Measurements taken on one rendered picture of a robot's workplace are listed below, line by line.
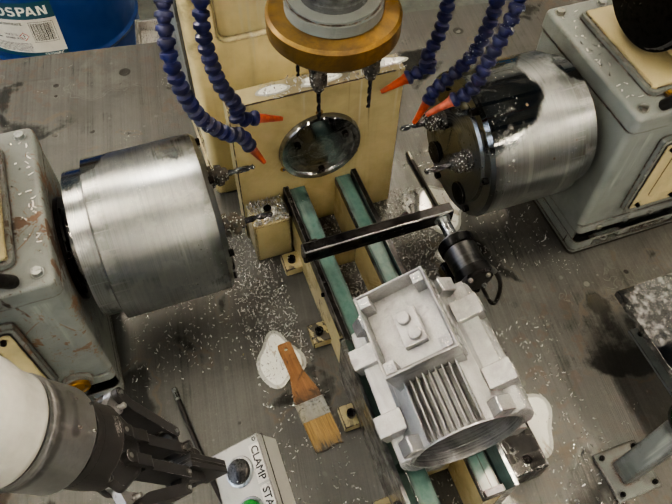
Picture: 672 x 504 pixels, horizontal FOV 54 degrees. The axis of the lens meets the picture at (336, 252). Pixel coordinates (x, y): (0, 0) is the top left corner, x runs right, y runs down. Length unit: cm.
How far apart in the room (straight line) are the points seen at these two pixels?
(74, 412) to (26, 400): 5
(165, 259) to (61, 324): 17
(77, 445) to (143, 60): 126
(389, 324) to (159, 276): 33
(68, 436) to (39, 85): 125
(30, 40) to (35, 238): 166
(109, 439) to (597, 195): 92
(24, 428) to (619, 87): 96
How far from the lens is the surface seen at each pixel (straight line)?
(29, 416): 54
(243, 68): 117
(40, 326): 99
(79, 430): 58
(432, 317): 87
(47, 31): 252
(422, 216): 107
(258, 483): 83
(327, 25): 86
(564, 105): 112
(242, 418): 115
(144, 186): 95
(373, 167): 128
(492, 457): 102
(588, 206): 128
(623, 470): 118
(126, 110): 160
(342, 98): 112
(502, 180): 108
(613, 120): 117
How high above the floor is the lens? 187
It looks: 56 degrees down
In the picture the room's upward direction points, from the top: 2 degrees clockwise
